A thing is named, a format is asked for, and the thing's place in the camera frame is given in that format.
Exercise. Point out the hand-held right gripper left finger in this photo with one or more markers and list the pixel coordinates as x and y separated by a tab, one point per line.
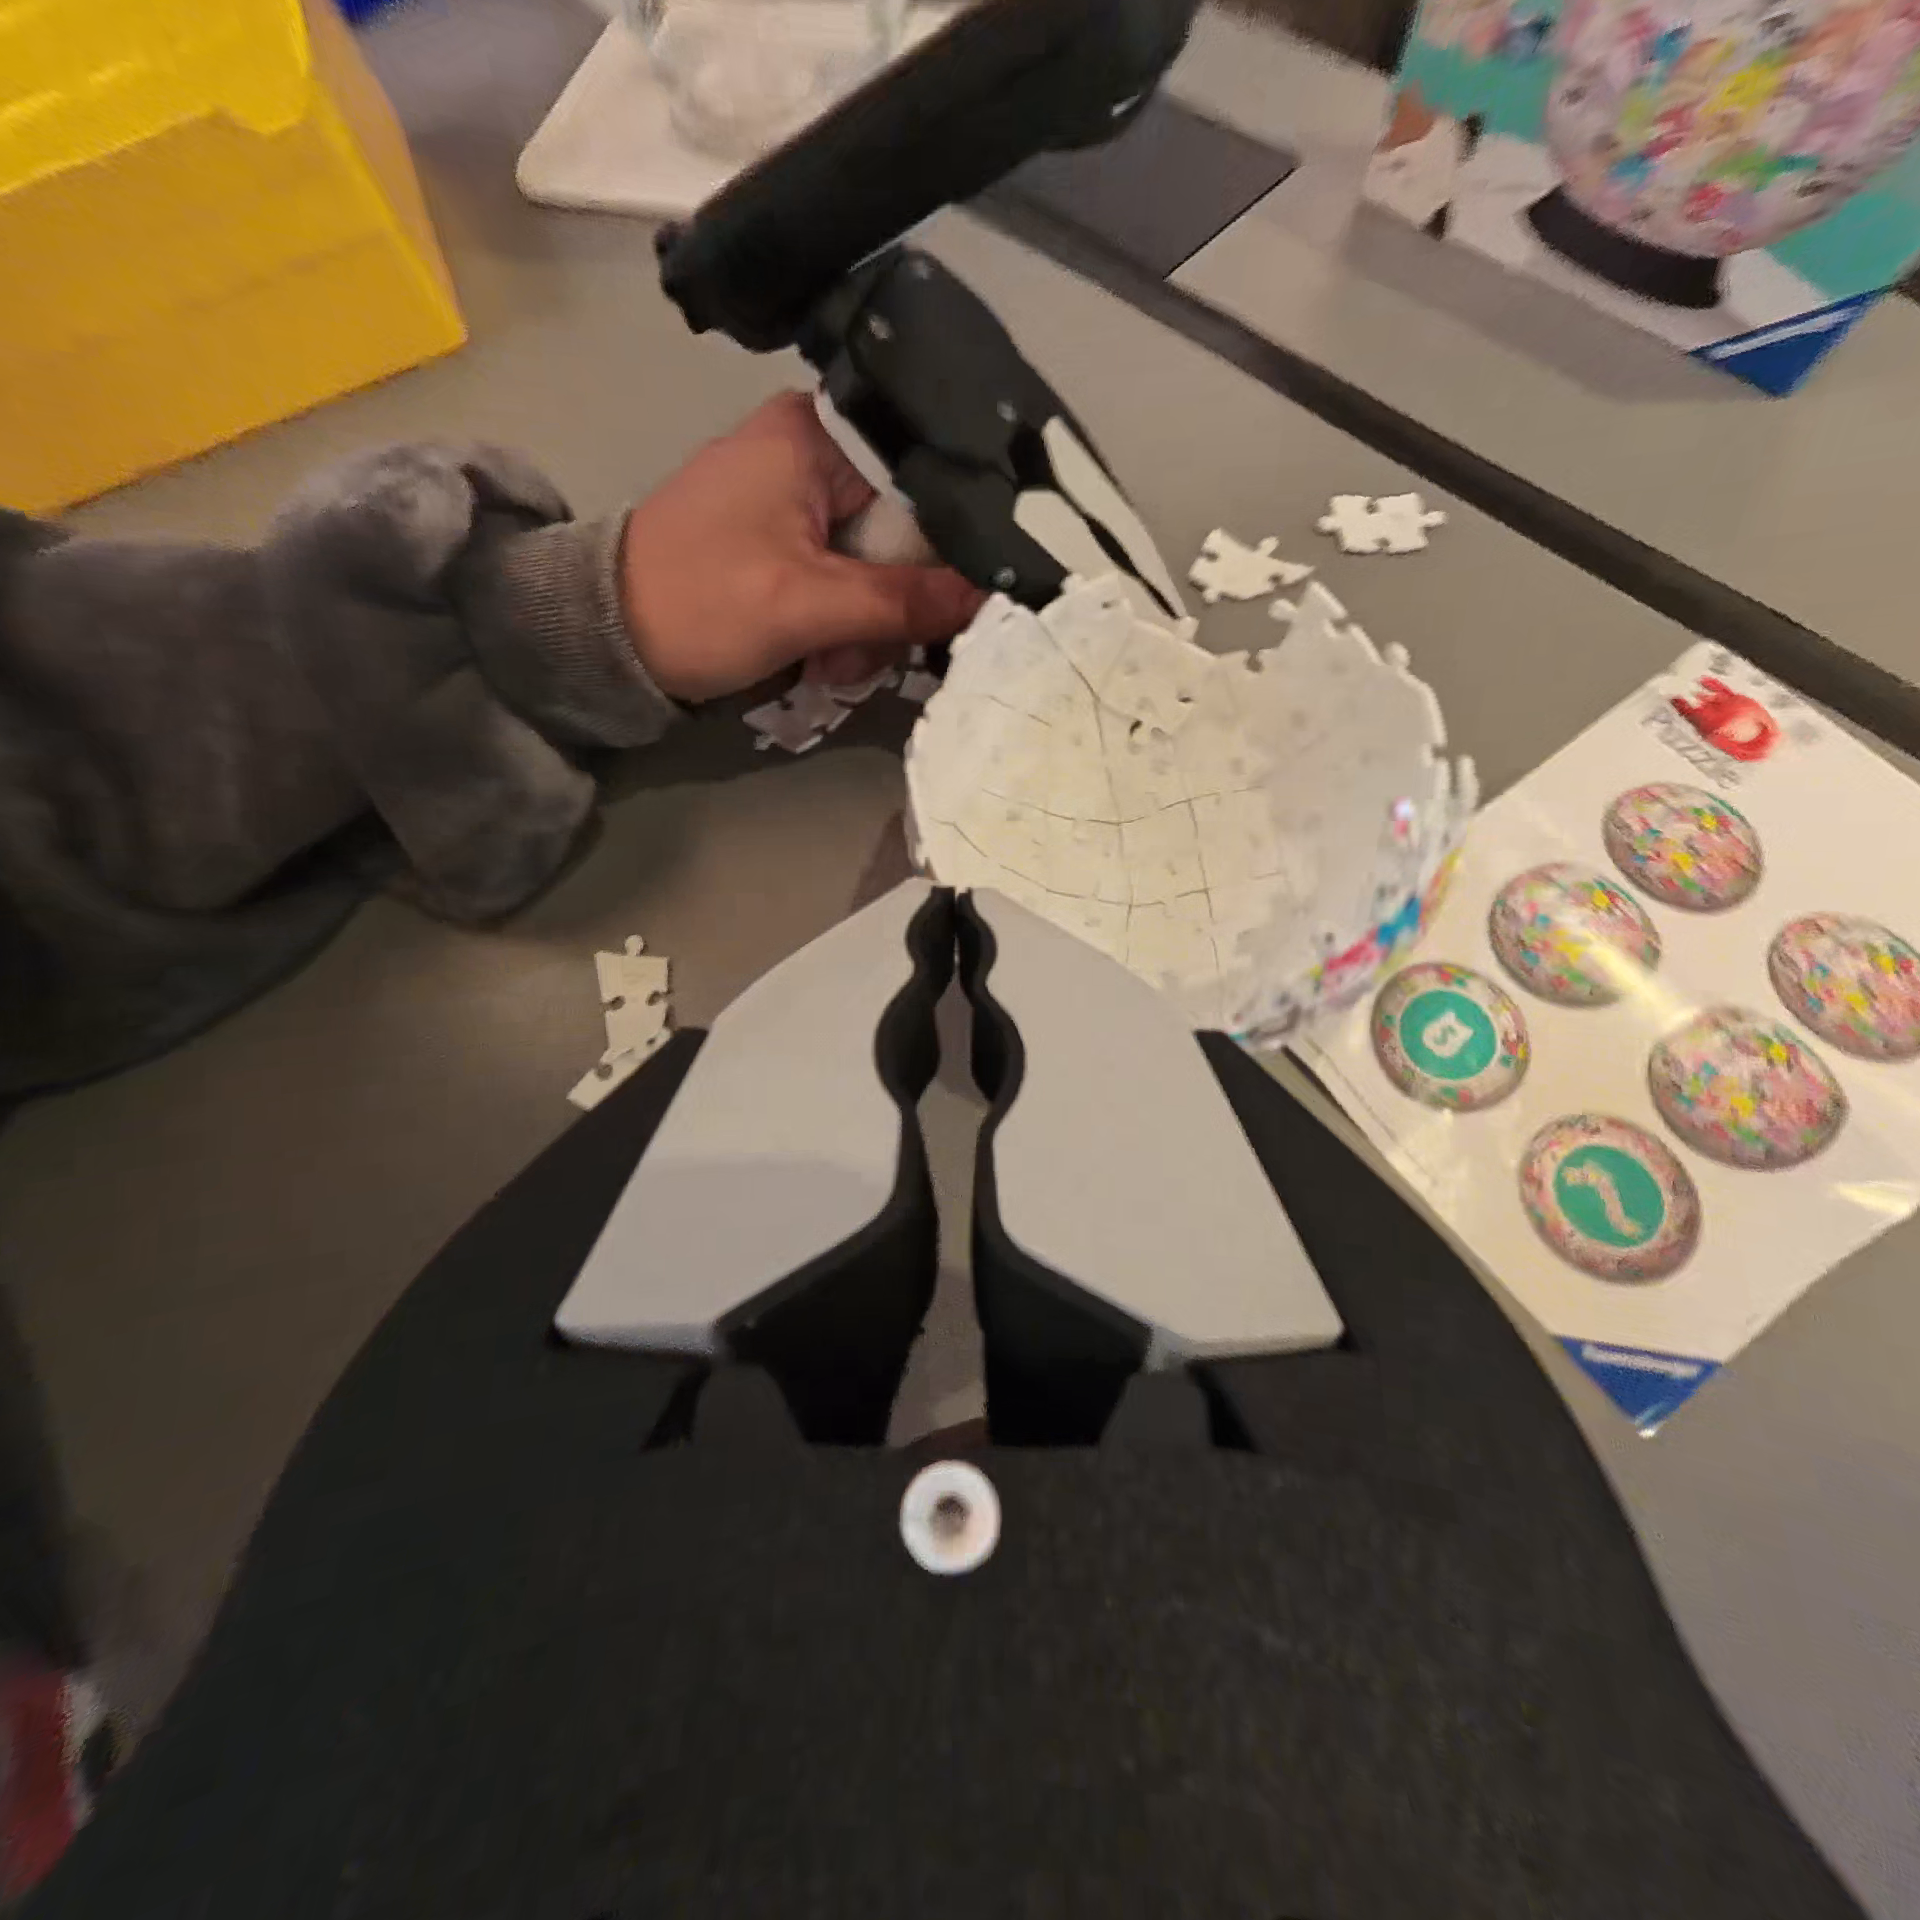
763	1185

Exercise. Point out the puzzle box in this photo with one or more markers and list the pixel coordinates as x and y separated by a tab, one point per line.
1651	149

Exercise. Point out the yellow object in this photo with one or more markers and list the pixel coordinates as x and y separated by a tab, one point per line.
194	270

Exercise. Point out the person's left hand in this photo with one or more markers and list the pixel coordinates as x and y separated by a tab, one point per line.
750	557

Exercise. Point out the colourful puzzle ball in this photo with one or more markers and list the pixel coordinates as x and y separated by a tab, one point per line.
1170	796

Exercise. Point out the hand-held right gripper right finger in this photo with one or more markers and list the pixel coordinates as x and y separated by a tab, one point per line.
1142	1185

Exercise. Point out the white stand base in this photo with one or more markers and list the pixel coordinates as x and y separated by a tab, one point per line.
629	119

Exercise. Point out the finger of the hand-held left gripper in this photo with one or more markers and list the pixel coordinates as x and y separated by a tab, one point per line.
1102	495
1062	533

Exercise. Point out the person's dark grey hoodie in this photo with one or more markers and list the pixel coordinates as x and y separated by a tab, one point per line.
30	1471

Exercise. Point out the person's left forearm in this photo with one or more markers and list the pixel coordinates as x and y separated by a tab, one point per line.
301	705

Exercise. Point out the puzzle instruction sheet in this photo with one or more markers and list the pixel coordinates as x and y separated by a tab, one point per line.
1769	839

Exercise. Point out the black table divider strip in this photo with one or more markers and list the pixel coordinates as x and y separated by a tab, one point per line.
1499	482

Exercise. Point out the red fabric item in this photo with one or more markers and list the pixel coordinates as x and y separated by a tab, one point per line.
37	1770

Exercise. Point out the black mat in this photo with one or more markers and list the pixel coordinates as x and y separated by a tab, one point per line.
1155	181

